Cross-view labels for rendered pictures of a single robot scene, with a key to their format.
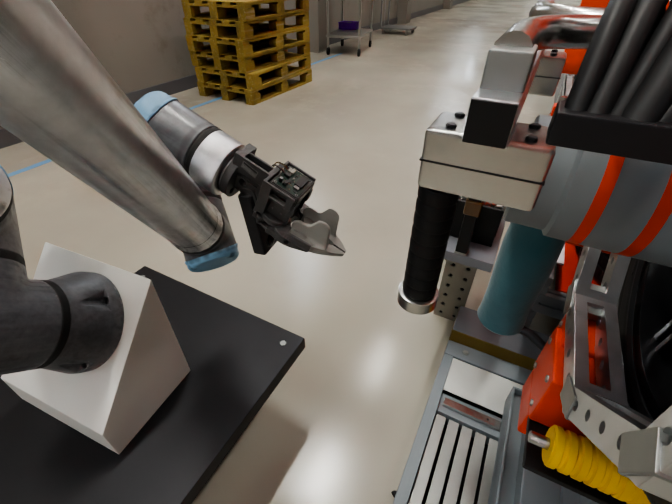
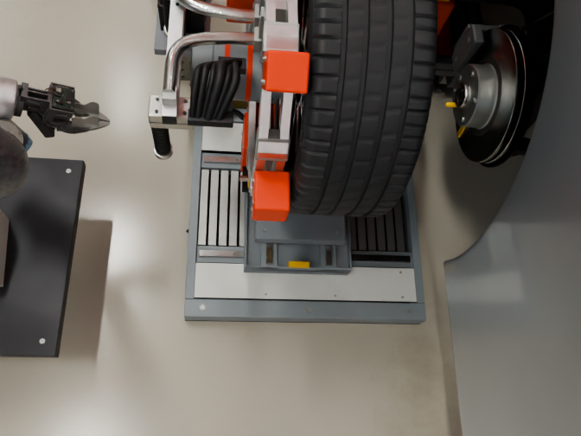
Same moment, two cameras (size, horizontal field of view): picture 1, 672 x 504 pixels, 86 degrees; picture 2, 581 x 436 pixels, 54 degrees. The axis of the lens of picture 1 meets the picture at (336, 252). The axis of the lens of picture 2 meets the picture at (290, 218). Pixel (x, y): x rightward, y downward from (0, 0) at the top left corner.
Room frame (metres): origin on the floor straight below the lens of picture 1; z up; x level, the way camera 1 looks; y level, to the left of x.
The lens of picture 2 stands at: (-0.32, 0.08, 1.96)
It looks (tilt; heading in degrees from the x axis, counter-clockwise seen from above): 68 degrees down; 313
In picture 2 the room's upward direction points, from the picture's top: 21 degrees clockwise
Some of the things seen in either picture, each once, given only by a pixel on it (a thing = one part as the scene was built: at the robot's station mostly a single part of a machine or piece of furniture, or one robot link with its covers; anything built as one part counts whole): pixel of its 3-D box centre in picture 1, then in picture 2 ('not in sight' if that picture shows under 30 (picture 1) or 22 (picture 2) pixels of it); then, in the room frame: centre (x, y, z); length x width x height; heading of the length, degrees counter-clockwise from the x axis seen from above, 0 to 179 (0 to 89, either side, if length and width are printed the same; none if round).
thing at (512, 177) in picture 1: (484, 156); (171, 112); (0.27, -0.12, 0.93); 0.09 x 0.05 x 0.05; 62
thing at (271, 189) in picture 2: not in sight; (270, 195); (0.04, -0.24, 0.85); 0.09 x 0.08 x 0.07; 152
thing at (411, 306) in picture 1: (427, 245); (161, 135); (0.28, -0.09, 0.83); 0.04 x 0.04 x 0.16
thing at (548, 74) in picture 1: (526, 70); not in sight; (0.57, -0.28, 0.93); 0.09 x 0.05 x 0.05; 62
